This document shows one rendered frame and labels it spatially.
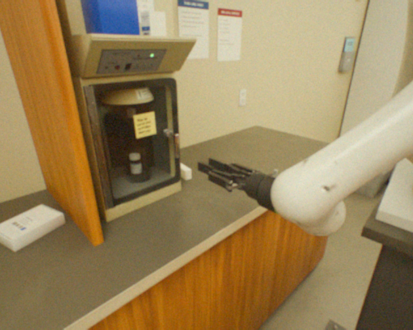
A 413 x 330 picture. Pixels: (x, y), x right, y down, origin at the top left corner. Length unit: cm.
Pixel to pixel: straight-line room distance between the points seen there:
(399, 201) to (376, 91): 252
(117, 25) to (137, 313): 75
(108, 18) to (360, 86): 312
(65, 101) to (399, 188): 104
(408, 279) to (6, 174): 149
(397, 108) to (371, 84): 302
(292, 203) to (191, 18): 127
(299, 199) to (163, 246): 48
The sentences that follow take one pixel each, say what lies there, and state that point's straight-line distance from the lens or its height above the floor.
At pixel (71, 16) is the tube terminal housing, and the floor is 155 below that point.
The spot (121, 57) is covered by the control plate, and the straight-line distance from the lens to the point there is 79.
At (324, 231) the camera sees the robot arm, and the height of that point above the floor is 113.
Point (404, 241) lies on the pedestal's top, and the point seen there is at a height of 94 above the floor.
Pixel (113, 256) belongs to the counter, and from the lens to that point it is 85.
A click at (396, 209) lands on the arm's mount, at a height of 99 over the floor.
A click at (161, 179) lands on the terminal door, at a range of 102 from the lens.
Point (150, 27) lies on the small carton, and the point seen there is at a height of 153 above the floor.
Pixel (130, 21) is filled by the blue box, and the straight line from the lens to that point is 77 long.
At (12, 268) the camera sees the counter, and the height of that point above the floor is 94.
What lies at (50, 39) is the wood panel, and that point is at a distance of 72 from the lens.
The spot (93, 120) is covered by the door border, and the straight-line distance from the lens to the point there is 84.
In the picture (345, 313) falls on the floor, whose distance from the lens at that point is 205.
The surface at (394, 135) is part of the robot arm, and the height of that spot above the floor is 136.
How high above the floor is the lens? 149
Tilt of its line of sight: 24 degrees down
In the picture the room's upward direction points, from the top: straight up
